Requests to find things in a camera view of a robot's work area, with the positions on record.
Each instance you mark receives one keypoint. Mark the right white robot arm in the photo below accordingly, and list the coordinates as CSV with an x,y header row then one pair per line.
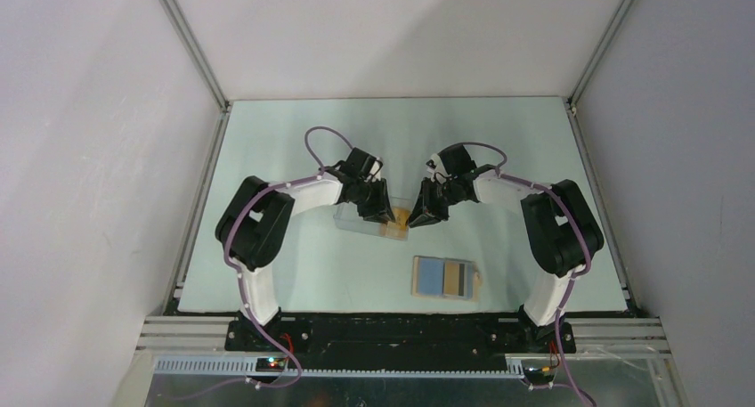
x,y
563,233

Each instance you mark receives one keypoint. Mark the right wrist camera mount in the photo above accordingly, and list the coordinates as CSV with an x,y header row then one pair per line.
x,y
435,167

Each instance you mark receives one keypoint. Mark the gold credit card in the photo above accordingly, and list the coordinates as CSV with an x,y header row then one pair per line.
x,y
454,279
398,228

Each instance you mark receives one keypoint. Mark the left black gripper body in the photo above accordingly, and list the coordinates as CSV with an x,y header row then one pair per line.
x,y
363,191

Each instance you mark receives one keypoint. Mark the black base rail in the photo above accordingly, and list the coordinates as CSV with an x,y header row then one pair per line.
x,y
409,342

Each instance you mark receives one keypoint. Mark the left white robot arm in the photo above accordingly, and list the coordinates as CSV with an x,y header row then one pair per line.
x,y
253,227

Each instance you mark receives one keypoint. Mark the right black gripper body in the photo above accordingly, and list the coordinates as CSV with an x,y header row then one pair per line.
x,y
451,193

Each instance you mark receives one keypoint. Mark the tan leather card holder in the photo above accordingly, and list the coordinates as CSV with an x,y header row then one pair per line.
x,y
427,277

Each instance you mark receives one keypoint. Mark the gold credit card in box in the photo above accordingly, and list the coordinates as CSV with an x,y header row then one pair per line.
x,y
398,228

